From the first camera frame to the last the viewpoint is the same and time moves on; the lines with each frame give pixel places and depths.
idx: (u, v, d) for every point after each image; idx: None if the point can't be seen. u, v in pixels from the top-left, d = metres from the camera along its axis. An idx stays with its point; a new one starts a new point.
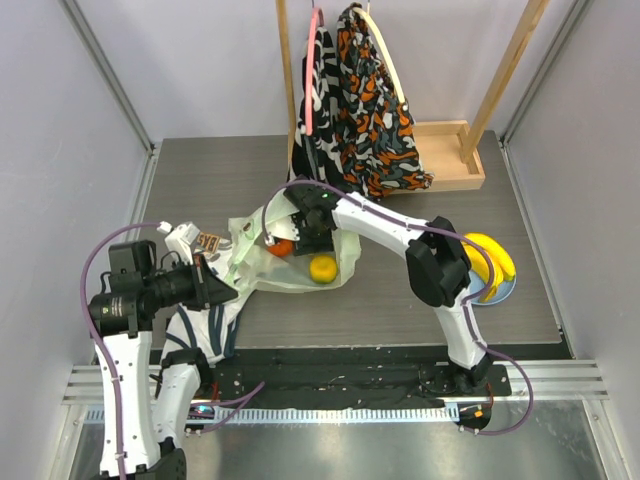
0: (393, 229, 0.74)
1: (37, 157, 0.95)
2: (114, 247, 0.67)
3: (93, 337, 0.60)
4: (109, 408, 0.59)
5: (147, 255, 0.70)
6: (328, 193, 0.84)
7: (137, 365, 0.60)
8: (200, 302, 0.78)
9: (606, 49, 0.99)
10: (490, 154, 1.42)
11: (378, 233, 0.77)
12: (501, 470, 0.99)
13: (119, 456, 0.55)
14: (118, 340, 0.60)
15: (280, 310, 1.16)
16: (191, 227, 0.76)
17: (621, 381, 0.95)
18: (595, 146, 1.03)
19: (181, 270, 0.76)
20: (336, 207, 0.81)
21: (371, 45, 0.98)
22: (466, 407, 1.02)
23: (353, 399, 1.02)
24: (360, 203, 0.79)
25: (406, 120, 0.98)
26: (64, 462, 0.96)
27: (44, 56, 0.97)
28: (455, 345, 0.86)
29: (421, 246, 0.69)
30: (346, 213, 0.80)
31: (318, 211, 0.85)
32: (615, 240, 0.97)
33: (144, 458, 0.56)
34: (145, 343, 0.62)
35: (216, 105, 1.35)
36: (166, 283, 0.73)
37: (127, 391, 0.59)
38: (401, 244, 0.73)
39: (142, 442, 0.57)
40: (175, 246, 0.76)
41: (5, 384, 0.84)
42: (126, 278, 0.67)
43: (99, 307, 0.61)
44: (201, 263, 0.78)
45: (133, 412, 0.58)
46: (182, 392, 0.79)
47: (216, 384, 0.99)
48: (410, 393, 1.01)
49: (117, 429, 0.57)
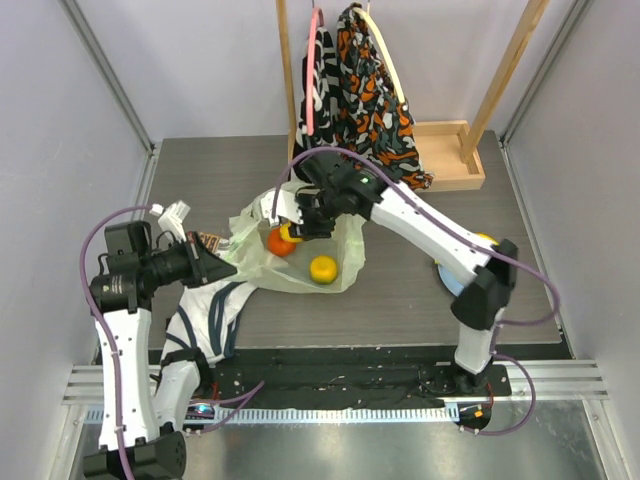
0: (455, 247, 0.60)
1: (37, 157, 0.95)
2: (109, 229, 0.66)
3: (94, 314, 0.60)
4: (108, 383, 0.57)
5: (143, 235, 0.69)
6: (368, 177, 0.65)
7: (137, 341, 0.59)
8: (198, 279, 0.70)
9: (605, 49, 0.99)
10: (491, 154, 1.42)
11: (429, 244, 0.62)
12: (501, 470, 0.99)
13: (118, 429, 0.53)
14: (118, 315, 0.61)
15: (280, 310, 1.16)
16: (182, 204, 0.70)
17: (621, 382, 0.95)
18: (595, 145, 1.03)
19: (176, 247, 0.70)
20: (380, 200, 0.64)
21: (371, 45, 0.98)
22: (466, 407, 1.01)
23: (353, 399, 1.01)
24: (414, 202, 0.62)
25: (406, 120, 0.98)
26: (65, 461, 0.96)
27: (44, 56, 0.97)
28: (468, 352, 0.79)
29: (489, 275, 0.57)
30: (393, 211, 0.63)
31: (351, 196, 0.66)
32: (615, 240, 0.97)
33: (144, 431, 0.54)
34: (144, 321, 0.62)
35: (216, 104, 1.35)
36: (161, 262, 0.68)
37: (126, 365, 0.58)
38: (463, 268, 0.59)
39: (141, 415, 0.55)
40: (169, 227, 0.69)
41: (6, 384, 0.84)
42: (123, 260, 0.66)
43: (100, 287, 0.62)
44: (195, 239, 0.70)
45: (132, 386, 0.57)
46: (181, 385, 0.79)
47: (216, 384, 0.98)
48: (410, 393, 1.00)
49: (116, 402, 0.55)
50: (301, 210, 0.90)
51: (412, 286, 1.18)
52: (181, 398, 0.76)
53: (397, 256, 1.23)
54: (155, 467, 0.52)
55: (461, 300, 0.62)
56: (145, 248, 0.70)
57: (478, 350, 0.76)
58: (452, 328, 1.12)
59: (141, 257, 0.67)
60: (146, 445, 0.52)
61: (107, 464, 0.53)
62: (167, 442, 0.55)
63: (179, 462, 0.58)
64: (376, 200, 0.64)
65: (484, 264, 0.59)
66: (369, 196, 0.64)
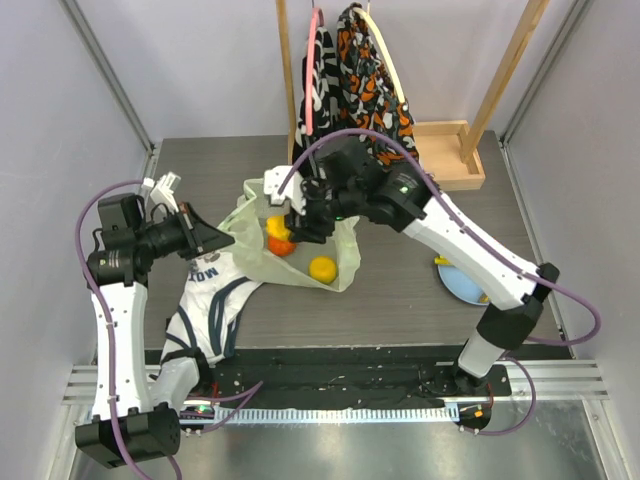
0: (502, 272, 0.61)
1: (37, 157, 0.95)
2: (102, 204, 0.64)
3: (91, 287, 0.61)
4: (103, 352, 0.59)
5: (136, 209, 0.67)
6: (408, 186, 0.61)
7: (131, 312, 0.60)
8: (194, 249, 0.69)
9: (605, 49, 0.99)
10: (491, 154, 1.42)
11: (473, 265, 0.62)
12: (502, 469, 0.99)
13: (112, 398, 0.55)
14: (114, 287, 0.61)
15: (280, 310, 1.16)
16: (174, 176, 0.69)
17: (621, 382, 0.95)
18: (595, 145, 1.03)
19: (170, 220, 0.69)
20: (423, 217, 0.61)
21: (371, 45, 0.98)
22: (466, 407, 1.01)
23: (353, 399, 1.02)
24: (463, 224, 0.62)
25: (406, 120, 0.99)
26: (65, 461, 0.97)
27: (44, 56, 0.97)
28: (474, 358, 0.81)
29: (536, 305, 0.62)
30: (437, 229, 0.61)
31: (387, 204, 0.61)
32: (615, 240, 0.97)
33: (136, 402, 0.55)
34: (140, 295, 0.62)
35: (216, 105, 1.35)
36: (155, 234, 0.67)
37: (121, 336, 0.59)
38: (511, 295, 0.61)
39: (135, 386, 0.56)
40: (162, 200, 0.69)
41: (5, 383, 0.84)
42: (118, 235, 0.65)
43: (97, 262, 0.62)
44: (188, 210, 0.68)
45: (126, 357, 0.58)
46: (180, 375, 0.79)
47: (216, 384, 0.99)
48: (410, 393, 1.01)
49: (110, 373, 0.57)
50: (304, 199, 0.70)
51: (412, 286, 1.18)
52: (178, 385, 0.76)
53: (397, 256, 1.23)
54: (147, 437, 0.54)
55: (497, 321, 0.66)
56: (140, 222, 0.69)
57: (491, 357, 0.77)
58: (452, 328, 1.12)
59: (136, 231, 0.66)
60: (139, 415, 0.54)
61: (100, 435, 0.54)
62: (159, 414, 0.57)
63: (172, 438, 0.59)
64: (420, 215, 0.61)
65: (530, 290, 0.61)
66: (413, 211, 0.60)
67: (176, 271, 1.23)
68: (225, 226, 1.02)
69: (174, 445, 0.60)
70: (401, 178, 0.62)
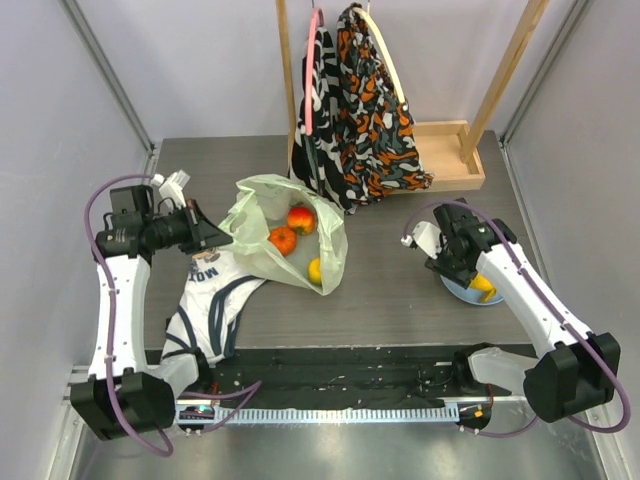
0: (543, 316, 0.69)
1: (37, 158, 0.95)
2: (115, 191, 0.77)
3: (97, 258, 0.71)
4: (103, 318, 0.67)
5: (145, 198, 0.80)
6: (486, 229, 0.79)
7: (133, 283, 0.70)
8: (197, 242, 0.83)
9: (605, 50, 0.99)
10: (491, 154, 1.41)
11: (522, 307, 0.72)
12: (501, 470, 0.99)
13: (109, 358, 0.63)
14: (119, 259, 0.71)
15: (279, 310, 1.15)
16: (182, 174, 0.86)
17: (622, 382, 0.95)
18: (596, 146, 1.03)
19: (177, 214, 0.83)
20: (489, 250, 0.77)
21: (371, 44, 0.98)
22: (466, 407, 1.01)
23: (353, 399, 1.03)
24: (521, 263, 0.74)
25: (406, 120, 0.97)
26: (65, 461, 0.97)
27: (45, 57, 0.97)
28: (490, 369, 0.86)
29: (567, 357, 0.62)
30: (497, 263, 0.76)
31: (465, 240, 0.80)
32: (614, 240, 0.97)
33: (132, 362, 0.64)
34: (141, 269, 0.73)
35: (216, 105, 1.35)
36: (163, 225, 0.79)
37: (122, 302, 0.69)
38: (545, 337, 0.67)
39: (131, 348, 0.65)
40: (171, 194, 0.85)
41: (6, 384, 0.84)
42: (126, 218, 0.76)
43: (105, 239, 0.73)
44: (194, 207, 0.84)
45: (124, 322, 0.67)
46: (180, 366, 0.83)
47: (217, 384, 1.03)
48: (410, 393, 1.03)
49: (109, 336, 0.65)
50: (438, 247, 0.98)
51: (412, 286, 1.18)
52: (178, 373, 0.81)
53: (397, 256, 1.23)
54: (140, 397, 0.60)
55: (535, 378, 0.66)
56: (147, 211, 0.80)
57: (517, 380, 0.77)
58: (452, 329, 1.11)
59: (142, 215, 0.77)
60: (133, 377, 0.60)
61: (95, 396, 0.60)
62: (151, 379, 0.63)
63: (162, 407, 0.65)
64: (486, 249, 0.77)
65: (567, 343, 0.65)
66: (482, 244, 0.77)
67: (176, 271, 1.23)
68: (226, 223, 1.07)
69: (166, 413, 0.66)
70: (485, 223, 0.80)
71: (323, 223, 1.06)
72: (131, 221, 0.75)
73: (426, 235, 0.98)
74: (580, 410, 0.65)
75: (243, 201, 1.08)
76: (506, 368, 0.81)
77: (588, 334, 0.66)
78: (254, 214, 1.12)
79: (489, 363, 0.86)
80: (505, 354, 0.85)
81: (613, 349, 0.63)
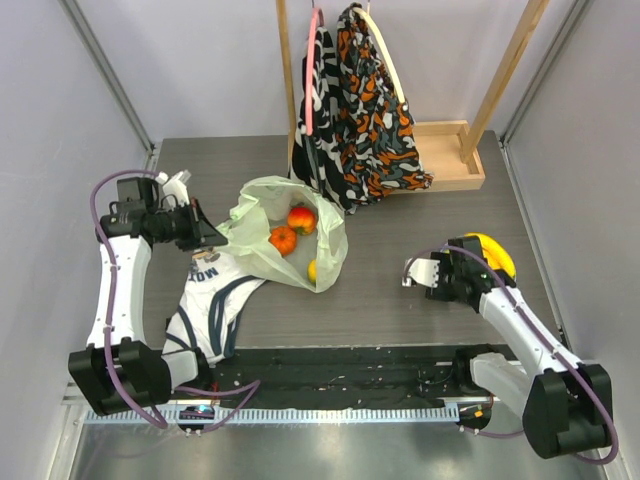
0: (535, 346, 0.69)
1: (37, 158, 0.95)
2: (122, 180, 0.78)
3: (100, 236, 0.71)
4: (103, 294, 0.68)
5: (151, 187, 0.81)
6: (488, 275, 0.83)
7: (134, 260, 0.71)
8: (197, 239, 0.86)
9: (605, 50, 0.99)
10: (491, 154, 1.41)
11: (518, 342, 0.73)
12: (501, 470, 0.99)
13: (107, 328, 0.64)
14: (121, 238, 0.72)
15: (279, 311, 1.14)
16: (186, 173, 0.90)
17: (622, 381, 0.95)
18: (595, 146, 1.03)
19: (180, 210, 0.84)
20: (489, 292, 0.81)
21: (371, 44, 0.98)
22: (466, 407, 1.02)
23: (353, 399, 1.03)
24: (516, 301, 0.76)
25: (406, 120, 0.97)
26: (65, 461, 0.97)
27: (45, 57, 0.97)
28: (487, 375, 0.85)
29: (556, 383, 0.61)
30: (494, 303, 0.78)
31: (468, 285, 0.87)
32: (614, 239, 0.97)
33: (129, 332, 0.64)
34: (142, 250, 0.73)
35: (216, 105, 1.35)
36: (167, 216, 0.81)
37: (123, 278, 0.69)
38: (536, 364, 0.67)
39: (129, 319, 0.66)
40: (174, 192, 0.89)
41: (6, 384, 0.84)
42: (131, 205, 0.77)
43: (109, 220, 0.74)
44: (197, 206, 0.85)
45: (124, 296, 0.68)
46: (178, 358, 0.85)
47: (216, 384, 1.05)
48: (410, 393, 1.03)
49: (108, 308, 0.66)
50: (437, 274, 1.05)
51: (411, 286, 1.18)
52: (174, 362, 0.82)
53: (398, 256, 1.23)
54: (137, 367, 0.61)
55: (529, 409, 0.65)
56: (151, 202, 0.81)
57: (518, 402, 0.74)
58: (451, 329, 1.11)
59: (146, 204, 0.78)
60: (132, 347, 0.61)
61: (93, 366, 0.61)
62: (149, 353, 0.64)
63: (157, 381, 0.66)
64: (486, 290, 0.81)
65: (556, 370, 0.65)
66: (479, 288, 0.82)
67: (176, 271, 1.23)
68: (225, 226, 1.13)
69: (159, 388, 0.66)
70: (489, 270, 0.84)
71: (323, 222, 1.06)
72: (134, 208, 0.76)
73: (422, 274, 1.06)
74: (578, 448, 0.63)
75: (244, 204, 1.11)
76: (505, 384, 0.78)
77: (579, 365, 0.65)
78: (256, 217, 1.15)
79: (489, 373, 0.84)
80: (508, 368, 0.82)
81: (604, 381, 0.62)
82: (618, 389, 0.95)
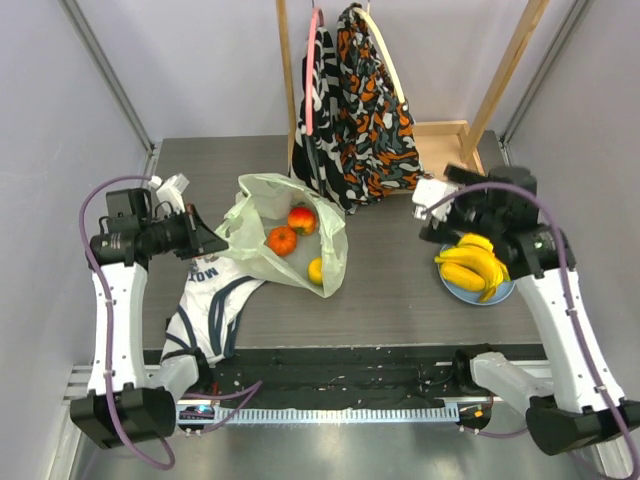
0: (579, 373, 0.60)
1: (37, 158, 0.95)
2: (110, 194, 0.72)
3: (92, 265, 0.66)
4: (100, 331, 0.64)
5: (143, 202, 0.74)
6: (544, 244, 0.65)
7: (130, 292, 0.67)
8: (194, 249, 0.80)
9: (605, 50, 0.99)
10: (491, 154, 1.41)
11: (558, 352, 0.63)
12: (501, 470, 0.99)
13: (108, 373, 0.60)
14: (115, 267, 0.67)
15: (279, 311, 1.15)
16: (182, 178, 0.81)
17: (621, 381, 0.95)
18: (596, 146, 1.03)
19: (175, 218, 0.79)
20: (540, 275, 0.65)
21: (371, 45, 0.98)
22: (466, 407, 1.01)
23: (353, 399, 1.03)
24: (573, 306, 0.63)
25: (406, 120, 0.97)
26: (65, 461, 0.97)
27: (45, 57, 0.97)
28: (487, 375, 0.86)
29: (589, 424, 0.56)
30: (544, 296, 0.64)
31: (514, 247, 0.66)
32: (615, 239, 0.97)
33: (131, 377, 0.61)
34: (139, 276, 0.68)
35: (216, 105, 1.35)
36: (161, 230, 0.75)
37: (118, 313, 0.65)
38: (574, 395, 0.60)
39: (131, 362, 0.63)
40: (169, 198, 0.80)
41: (6, 385, 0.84)
42: (123, 222, 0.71)
43: (100, 243, 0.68)
44: (193, 213, 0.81)
45: (122, 334, 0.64)
46: (180, 369, 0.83)
47: (216, 384, 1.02)
48: (409, 393, 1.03)
49: (108, 349, 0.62)
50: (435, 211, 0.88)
51: (411, 286, 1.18)
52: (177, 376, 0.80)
53: (398, 256, 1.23)
54: (141, 412, 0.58)
55: (542, 417, 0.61)
56: (144, 214, 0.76)
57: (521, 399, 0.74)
58: (450, 329, 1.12)
59: (139, 219, 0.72)
60: (134, 392, 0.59)
61: (95, 412, 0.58)
62: (153, 396, 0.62)
63: (164, 420, 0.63)
64: (538, 274, 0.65)
65: (595, 409, 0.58)
66: (532, 264, 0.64)
67: (176, 271, 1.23)
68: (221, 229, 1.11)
69: (165, 423, 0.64)
70: (544, 235, 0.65)
71: (326, 225, 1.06)
72: (127, 226, 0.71)
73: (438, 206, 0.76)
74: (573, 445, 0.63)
75: (239, 206, 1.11)
76: (505, 382, 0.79)
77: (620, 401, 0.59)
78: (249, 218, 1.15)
79: (489, 374, 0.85)
80: (506, 367, 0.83)
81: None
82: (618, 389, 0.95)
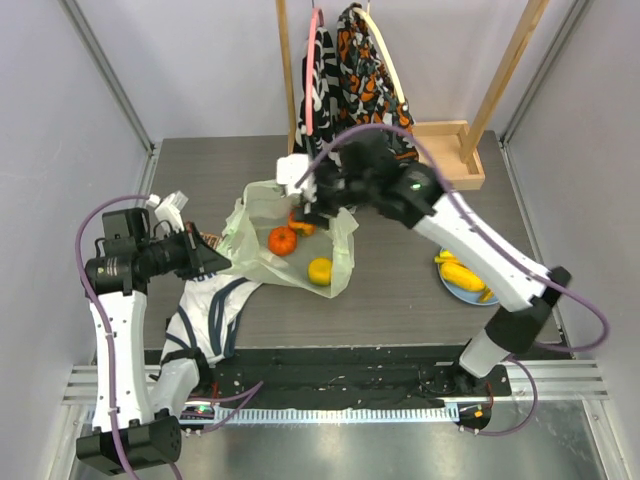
0: (510, 274, 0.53)
1: (37, 158, 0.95)
2: (107, 214, 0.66)
3: (89, 295, 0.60)
4: (102, 363, 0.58)
5: (141, 222, 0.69)
6: (421, 182, 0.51)
7: (130, 322, 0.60)
8: (195, 268, 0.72)
9: (605, 50, 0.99)
10: (491, 154, 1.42)
11: (479, 266, 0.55)
12: (501, 470, 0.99)
13: (112, 411, 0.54)
14: (113, 296, 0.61)
15: (279, 310, 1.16)
16: (181, 196, 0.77)
17: (621, 381, 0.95)
18: (596, 145, 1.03)
19: (174, 237, 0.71)
20: (434, 214, 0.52)
21: (371, 45, 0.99)
22: (466, 407, 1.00)
23: (353, 399, 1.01)
24: (473, 221, 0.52)
25: (406, 120, 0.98)
26: (64, 462, 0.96)
27: (45, 57, 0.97)
28: (476, 361, 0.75)
29: (543, 308, 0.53)
30: (446, 227, 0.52)
31: (398, 201, 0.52)
32: (616, 238, 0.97)
33: (137, 413, 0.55)
34: (139, 303, 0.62)
35: (216, 104, 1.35)
36: (160, 251, 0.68)
37: (120, 345, 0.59)
38: (514, 296, 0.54)
39: (135, 397, 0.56)
40: (167, 217, 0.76)
41: (5, 385, 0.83)
42: (120, 244, 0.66)
43: (95, 269, 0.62)
44: (193, 230, 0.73)
45: (126, 368, 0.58)
46: (180, 379, 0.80)
47: (216, 384, 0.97)
48: (410, 393, 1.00)
49: (110, 385, 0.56)
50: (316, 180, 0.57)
51: (411, 286, 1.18)
52: (178, 390, 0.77)
53: (398, 256, 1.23)
54: (149, 449, 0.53)
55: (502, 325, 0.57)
56: (142, 235, 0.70)
57: (492, 359, 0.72)
58: (450, 329, 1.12)
59: (137, 241, 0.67)
60: (140, 427, 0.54)
61: (101, 446, 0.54)
62: (161, 425, 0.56)
63: (173, 446, 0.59)
64: (430, 213, 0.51)
65: (539, 294, 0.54)
66: (422, 208, 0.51)
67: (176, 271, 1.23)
68: (224, 243, 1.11)
69: (177, 450, 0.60)
70: (417, 172, 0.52)
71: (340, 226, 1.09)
72: (124, 249, 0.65)
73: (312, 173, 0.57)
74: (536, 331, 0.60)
75: (237, 218, 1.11)
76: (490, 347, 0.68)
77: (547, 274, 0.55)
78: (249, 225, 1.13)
79: (476, 358, 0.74)
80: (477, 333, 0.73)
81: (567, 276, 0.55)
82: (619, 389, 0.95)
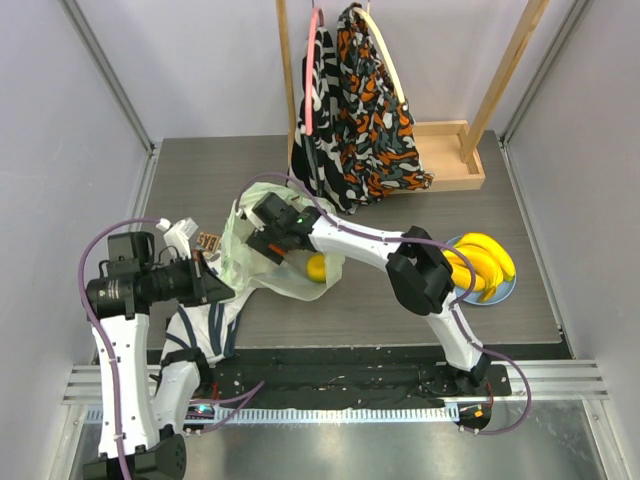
0: (371, 245, 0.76)
1: (37, 157, 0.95)
2: (112, 237, 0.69)
3: (91, 319, 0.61)
4: (106, 390, 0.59)
5: (146, 246, 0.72)
6: (304, 218, 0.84)
7: (134, 347, 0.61)
8: (197, 297, 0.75)
9: (605, 50, 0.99)
10: (491, 154, 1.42)
11: (357, 250, 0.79)
12: (501, 470, 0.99)
13: (118, 438, 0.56)
14: (115, 322, 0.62)
15: (279, 310, 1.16)
16: (190, 222, 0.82)
17: (621, 381, 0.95)
18: (595, 145, 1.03)
19: (179, 264, 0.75)
20: (313, 229, 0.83)
21: (371, 44, 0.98)
22: (466, 407, 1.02)
23: (353, 399, 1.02)
24: (336, 222, 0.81)
25: (406, 120, 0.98)
26: (65, 461, 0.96)
27: (44, 57, 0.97)
28: (450, 350, 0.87)
29: (400, 259, 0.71)
30: (321, 234, 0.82)
31: (296, 236, 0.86)
32: (616, 238, 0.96)
33: (143, 439, 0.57)
34: (141, 326, 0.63)
35: (217, 105, 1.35)
36: (164, 277, 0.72)
37: (124, 371, 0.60)
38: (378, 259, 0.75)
39: (141, 422, 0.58)
40: (174, 241, 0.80)
41: (5, 385, 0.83)
42: (124, 266, 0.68)
43: (96, 291, 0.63)
44: (199, 257, 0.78)
45: (131, 394, 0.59)
46: (181, 386, 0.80)
47: (216, 384, 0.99)
48: (410, 393, 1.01)
49: (116, 412, 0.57)
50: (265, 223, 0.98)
51: None
52: (180, 399, 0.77)
53: None
54: (155, 473, 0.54)
55: (401, 297, 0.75)
56: (147, 258, 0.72)
57: (457, 343, 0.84)
58: None
59: (141, 263, 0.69)
60: (146, 453, 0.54)
61: (108, 469, 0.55)
62: (166, 446, 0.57)
63: (178, 465, 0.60)
64: (311, 231, 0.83)
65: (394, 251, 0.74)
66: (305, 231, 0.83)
67: None
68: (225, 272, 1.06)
69: (182, 469, 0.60)
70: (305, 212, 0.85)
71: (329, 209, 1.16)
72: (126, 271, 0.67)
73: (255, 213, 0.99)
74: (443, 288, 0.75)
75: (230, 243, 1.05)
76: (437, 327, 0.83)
77: (404, 235, 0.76)
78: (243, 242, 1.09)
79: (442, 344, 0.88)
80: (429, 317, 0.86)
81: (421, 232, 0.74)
82: (620, 389, 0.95)
